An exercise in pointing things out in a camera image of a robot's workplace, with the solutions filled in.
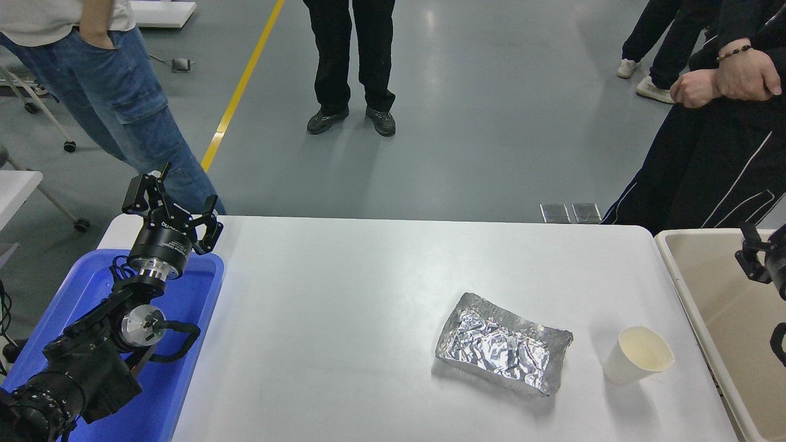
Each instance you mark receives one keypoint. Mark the person with dark shoes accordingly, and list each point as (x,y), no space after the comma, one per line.
(334,55)

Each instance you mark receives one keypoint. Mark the person's braceleted hand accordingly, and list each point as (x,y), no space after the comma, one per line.
(746,77)

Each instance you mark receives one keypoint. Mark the white paper cup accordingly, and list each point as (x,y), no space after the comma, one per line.
(642,350)

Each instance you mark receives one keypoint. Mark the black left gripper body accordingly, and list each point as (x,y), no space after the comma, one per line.
(163,242)

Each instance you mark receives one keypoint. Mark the grey foot pedal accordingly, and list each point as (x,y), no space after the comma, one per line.
(181,64)

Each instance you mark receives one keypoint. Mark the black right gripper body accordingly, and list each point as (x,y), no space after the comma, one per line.
(778,264)

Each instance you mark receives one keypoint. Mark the crumpled silver foil tray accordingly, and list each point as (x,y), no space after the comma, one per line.
(500,344)

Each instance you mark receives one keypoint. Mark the metal floor socket plate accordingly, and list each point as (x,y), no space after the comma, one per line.
(555,213)
(586,213)

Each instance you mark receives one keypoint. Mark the white flat board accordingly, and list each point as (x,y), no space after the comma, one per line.
(166,12)

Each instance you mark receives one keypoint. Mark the person with white shoes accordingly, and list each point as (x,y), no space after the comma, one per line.
(666,37)

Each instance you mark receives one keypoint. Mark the person's forearm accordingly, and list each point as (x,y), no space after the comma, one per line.
(95,21)

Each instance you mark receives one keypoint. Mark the person in jeans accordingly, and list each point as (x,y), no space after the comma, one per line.
(123,92)

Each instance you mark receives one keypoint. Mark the large pale dustbin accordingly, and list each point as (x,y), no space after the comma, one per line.
(724,294)

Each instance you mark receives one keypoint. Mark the person's bare hand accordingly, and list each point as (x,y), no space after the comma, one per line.
(694,89)

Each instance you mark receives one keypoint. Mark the small white side table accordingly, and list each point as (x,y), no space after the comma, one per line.
(15,187)

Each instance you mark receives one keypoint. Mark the person in striped black trousers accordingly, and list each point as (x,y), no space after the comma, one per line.
(706,166)

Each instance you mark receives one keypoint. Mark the blue plastic tray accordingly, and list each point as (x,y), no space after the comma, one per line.
(184,307)

